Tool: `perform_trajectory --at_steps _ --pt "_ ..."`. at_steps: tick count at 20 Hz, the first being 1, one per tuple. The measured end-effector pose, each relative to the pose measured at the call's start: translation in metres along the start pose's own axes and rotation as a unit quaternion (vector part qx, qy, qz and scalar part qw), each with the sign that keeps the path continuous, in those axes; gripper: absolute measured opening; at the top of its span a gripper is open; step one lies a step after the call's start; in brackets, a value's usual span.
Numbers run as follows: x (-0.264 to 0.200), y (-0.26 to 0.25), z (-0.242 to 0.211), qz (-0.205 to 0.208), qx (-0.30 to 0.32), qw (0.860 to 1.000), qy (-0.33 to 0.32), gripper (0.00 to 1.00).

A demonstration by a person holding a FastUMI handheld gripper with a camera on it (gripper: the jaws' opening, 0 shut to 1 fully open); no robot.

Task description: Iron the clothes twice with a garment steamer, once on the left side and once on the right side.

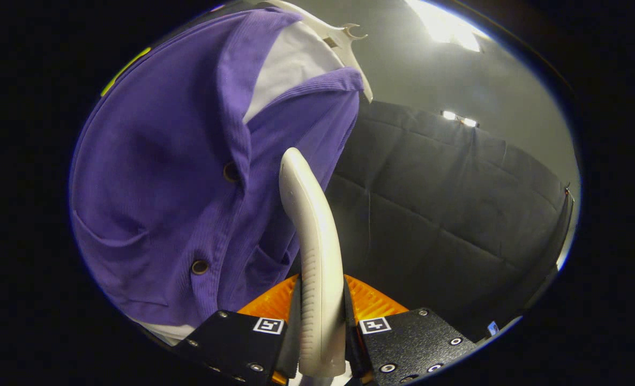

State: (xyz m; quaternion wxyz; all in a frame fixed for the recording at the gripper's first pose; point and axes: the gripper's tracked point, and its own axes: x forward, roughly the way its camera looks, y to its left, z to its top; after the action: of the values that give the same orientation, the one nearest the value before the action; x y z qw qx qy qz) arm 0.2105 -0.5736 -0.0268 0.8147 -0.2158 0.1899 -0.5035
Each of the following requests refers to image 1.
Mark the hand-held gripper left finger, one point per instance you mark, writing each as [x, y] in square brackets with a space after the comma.
[242, 343]

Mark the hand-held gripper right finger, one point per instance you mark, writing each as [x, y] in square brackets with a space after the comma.
[413, 343]

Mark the white garment steamer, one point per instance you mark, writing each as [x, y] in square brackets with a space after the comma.
[317, 257]

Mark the white shirt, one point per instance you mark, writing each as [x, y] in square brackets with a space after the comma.
[290, 64]

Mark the white plastic clothes hanger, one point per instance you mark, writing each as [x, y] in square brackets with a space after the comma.
[357, 64]

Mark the black backdrop cloth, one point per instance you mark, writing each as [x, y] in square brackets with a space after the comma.
[446, 214]

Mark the ceiling light panel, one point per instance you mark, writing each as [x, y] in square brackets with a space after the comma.
[446, 27]
[459, 118]

